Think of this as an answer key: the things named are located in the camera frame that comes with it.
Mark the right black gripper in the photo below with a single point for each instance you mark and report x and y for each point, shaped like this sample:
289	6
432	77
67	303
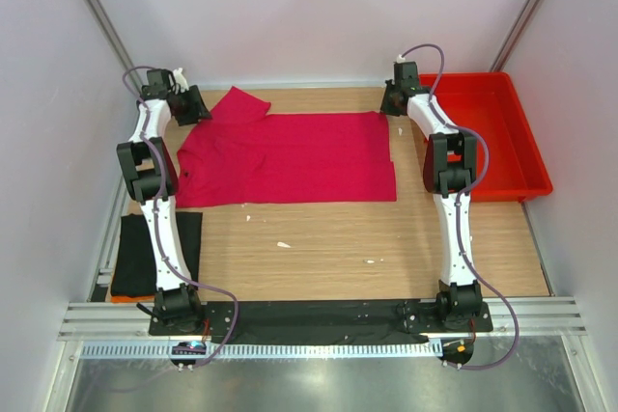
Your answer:
384	108

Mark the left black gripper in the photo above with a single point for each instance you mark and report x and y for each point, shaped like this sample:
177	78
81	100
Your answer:
197	110

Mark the magenta t shirt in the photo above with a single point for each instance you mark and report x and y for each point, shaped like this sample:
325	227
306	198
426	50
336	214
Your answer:
246	154

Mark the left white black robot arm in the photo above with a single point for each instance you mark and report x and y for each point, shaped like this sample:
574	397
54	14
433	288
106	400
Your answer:
151	181

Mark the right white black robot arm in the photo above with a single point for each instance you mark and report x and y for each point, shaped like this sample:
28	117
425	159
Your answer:
449	172

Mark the red plastic bin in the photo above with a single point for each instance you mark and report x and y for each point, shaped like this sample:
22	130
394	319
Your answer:
488	103

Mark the black folded t shirt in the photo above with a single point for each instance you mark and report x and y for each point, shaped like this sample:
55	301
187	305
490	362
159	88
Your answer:
134	273

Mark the orange folded t shirt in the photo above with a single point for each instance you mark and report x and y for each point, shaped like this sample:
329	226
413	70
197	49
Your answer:
121	299

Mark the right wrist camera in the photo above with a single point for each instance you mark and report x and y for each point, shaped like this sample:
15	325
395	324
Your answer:
406	74

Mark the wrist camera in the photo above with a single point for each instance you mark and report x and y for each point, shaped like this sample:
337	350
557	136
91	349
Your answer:
406	74
161	82

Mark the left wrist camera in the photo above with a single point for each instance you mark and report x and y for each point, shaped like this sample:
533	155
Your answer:
161	82

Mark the left aluminium corner post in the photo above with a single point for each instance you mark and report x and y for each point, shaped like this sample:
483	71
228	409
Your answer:
110	33

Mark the aluminium corner post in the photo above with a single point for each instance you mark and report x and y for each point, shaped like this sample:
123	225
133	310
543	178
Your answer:
515	33
110	33

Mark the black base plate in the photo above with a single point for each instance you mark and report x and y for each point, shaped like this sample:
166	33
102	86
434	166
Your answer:
343	322

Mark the right aluminium corner post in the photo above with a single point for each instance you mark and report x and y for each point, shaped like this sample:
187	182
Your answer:
515	33

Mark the slotted grey cable duct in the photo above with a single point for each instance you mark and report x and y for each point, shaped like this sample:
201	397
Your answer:
189	350

